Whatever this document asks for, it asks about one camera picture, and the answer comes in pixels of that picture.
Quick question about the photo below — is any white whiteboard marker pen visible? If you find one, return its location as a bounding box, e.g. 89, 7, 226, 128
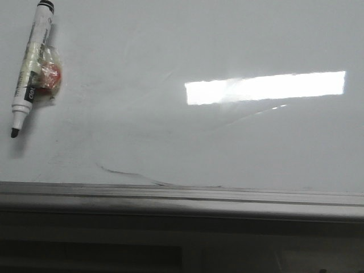
11, 1, 55, 138

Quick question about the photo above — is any white whiteboard with aluminium frame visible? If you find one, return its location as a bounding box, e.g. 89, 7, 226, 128
1, 1, 363, 222

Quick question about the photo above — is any red magnet taped to marker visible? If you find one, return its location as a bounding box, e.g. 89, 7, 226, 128
35, 46, 62, 102

